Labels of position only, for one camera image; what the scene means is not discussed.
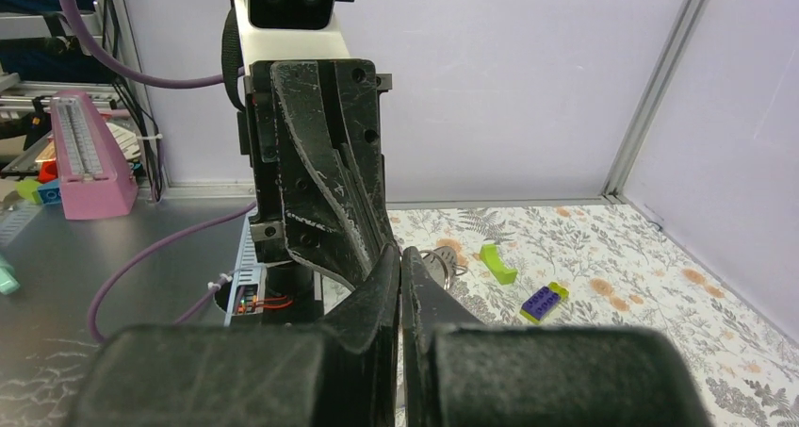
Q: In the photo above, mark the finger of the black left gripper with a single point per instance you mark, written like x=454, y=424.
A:
x=367, y=228
x=311, y=139

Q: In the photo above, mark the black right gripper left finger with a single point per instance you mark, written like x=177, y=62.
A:
x=337, y=371

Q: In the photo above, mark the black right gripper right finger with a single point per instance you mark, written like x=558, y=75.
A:
x=461, y=372

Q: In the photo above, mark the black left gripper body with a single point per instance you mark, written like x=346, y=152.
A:
x=268, y=223

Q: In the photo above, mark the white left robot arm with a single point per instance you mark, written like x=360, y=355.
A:
x=282, y=291

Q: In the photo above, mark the purple yellow marker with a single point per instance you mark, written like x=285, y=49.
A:
x=543, y=302

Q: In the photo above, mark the green marker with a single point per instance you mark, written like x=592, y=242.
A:
x=491, y=258

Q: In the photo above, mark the pink box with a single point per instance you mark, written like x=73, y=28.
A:
x=95, y=179

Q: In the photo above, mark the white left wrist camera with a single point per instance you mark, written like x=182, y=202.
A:
x=283, y=30

